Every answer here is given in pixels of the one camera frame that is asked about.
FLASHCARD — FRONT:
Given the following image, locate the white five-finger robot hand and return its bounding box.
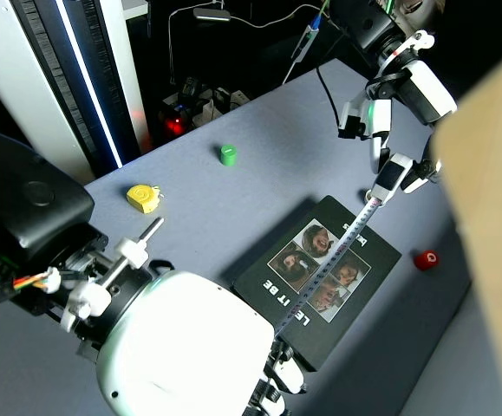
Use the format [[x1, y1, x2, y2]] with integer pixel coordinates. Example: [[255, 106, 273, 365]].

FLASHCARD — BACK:
[[362, 60, 459, 196], [95, 270, 308, 416]]

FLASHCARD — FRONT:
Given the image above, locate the measuring tape strip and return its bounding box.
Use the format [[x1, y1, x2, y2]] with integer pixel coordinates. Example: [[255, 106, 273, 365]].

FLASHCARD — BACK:
[[274, 152, 414, 338]]

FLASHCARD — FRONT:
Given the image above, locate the black Let It Be album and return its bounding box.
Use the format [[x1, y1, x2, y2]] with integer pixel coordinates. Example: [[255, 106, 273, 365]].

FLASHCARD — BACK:
[[231, 194, 403, 373]]

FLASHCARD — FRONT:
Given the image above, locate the person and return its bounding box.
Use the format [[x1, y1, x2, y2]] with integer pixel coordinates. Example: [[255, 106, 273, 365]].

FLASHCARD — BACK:
[[395, 0, 447, 31]]

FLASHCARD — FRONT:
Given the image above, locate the white blue-tipped connector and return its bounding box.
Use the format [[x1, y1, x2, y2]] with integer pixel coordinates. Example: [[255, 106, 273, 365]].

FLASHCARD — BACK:
[[291, 12, 323, 62]]

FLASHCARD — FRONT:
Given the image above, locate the beige blurred board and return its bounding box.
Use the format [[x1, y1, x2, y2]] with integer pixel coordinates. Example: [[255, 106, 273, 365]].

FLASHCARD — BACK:
[[431, 29, 502, 416]]

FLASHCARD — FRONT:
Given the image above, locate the yellow spiral toy block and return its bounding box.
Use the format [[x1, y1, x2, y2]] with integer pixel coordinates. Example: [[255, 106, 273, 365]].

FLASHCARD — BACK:
[[126, 184, 166, 214]]

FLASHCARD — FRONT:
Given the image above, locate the red toy cylinder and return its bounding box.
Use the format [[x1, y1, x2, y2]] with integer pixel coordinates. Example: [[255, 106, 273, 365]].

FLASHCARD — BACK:
[[413, 249, 440, 273]]

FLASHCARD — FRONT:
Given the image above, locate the green toy cylinder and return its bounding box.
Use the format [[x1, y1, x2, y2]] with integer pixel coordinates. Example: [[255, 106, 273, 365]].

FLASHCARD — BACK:
[[214, 143, 238, 167]]

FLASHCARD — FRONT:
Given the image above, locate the black power strip with plugs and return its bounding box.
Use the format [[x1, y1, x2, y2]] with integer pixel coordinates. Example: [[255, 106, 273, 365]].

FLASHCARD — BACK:
[[159, 75, 251, 136]]

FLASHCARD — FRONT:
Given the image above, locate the grey power adapter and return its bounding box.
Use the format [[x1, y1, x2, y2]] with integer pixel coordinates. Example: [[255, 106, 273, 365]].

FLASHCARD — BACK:
[[192, 7, 233, 22]]

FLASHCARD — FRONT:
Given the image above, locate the white column with black strips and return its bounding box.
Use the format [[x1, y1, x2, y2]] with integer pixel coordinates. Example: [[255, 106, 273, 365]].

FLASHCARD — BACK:
[[0, 0, 152, 181]]

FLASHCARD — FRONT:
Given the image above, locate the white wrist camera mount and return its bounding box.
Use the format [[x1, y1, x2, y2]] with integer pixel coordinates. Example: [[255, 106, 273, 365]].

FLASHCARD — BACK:
[[338, 98, 372, 140]]

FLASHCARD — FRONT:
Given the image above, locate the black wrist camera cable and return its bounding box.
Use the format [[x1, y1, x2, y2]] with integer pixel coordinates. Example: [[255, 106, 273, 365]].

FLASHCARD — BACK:
[[316, 65, 342, 127]]

